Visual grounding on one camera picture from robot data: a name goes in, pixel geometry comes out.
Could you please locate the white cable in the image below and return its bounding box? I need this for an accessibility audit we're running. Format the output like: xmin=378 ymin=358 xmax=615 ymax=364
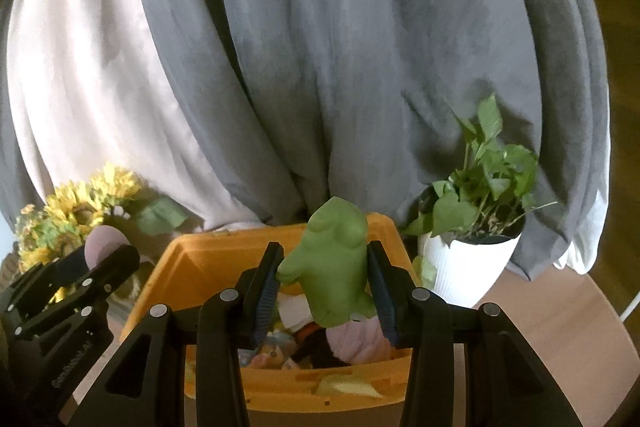
xmin=617 ymin=289 xmax=640 ymax=323

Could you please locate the pale yellow label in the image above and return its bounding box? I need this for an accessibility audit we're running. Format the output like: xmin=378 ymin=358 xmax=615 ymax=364
xmin=314 ymin=374 xmax=382 ymax=401

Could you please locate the black plush toy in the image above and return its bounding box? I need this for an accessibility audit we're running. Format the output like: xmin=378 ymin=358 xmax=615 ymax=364
xmin=292 ymin=324 xmax=351 ymax=371

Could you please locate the green plant in white pot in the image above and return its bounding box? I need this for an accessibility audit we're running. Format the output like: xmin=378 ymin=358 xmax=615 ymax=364
xmin=400 ymin=94 xmax=559 ymax=311

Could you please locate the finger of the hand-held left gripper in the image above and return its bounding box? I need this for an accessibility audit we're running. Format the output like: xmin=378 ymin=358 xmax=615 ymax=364
xmin=10 ymin=245 xmax=141 ymax=339
xmin=0 ymin=249 xmax=89 ymax=309

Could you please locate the green plush toy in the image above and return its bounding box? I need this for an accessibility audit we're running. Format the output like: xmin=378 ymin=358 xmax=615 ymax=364
xmin=275 ymin=196 xmax=379 ymax=329

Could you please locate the artificial sunflower bouquet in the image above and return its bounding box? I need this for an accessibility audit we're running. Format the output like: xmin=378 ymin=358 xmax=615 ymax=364
xmin=12 ymin=162 xmax=189 ymax=303

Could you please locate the white curtain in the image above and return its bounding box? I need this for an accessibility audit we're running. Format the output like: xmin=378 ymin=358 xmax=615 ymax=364
xmin=5 ymin=0 xmax=302 ymax=239

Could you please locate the white plush toy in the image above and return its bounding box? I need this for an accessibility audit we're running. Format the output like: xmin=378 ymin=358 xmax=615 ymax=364
xmin=275 ymin=291 xmax=314 ymax=329

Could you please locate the orange plastic storage box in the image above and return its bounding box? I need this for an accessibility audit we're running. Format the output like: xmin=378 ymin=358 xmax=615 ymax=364
xmin=120 ymin=213 xmax=422 ymax=414

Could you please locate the light blue plush doll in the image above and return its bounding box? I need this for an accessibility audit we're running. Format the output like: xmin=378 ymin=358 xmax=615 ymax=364
xmin=237 ymin=332 xmax=301 ymax=371

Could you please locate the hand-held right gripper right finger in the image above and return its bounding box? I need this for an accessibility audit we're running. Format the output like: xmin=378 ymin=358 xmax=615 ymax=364
xmin=366 ymin=240 xmax=576 ymax=427

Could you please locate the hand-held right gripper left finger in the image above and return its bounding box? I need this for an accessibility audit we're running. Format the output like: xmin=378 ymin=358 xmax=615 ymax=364
xmin=67 ymin=241 xmax=285 ymax=427

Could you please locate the pink plush toy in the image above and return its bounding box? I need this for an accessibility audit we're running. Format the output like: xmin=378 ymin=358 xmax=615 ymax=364
xmin=325 ymin=314 xmax=397 ymax=366
xmin=84 ymin=227 xmax=129 ymax=271

